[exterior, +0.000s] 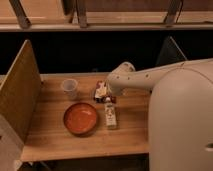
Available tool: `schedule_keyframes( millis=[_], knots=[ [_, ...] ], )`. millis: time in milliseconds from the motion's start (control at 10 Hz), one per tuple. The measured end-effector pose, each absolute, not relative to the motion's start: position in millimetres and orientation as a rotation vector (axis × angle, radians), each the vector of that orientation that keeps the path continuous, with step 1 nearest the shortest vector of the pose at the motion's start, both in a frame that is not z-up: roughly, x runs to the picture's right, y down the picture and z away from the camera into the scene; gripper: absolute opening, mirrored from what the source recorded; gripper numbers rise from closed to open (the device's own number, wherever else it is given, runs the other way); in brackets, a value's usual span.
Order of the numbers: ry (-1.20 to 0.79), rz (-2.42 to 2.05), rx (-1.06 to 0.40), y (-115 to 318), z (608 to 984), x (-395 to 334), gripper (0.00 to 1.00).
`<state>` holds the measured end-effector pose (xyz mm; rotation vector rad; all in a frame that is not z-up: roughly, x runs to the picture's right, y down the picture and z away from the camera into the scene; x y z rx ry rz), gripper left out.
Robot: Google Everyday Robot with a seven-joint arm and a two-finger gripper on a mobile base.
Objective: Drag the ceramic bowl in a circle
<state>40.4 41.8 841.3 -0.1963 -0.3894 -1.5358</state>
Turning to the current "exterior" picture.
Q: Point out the orange ceramic bowl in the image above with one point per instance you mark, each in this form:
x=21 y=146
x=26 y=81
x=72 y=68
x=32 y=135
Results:
x=80 y=118

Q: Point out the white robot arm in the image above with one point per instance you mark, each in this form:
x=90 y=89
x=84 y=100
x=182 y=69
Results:
x=180 y=114

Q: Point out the red white snack packet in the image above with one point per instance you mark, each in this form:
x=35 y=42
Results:
x=101 y=93

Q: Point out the clear plastic cup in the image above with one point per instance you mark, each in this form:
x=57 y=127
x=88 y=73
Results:
x=69 y=86

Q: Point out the right dark side panel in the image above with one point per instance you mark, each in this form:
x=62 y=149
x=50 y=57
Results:
x=170 y=52

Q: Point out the left wooden side panel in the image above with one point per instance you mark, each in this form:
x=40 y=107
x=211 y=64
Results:
x=19 y=90

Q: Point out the wooden shelf frame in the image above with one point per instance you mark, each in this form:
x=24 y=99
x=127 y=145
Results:
x=105 y=15

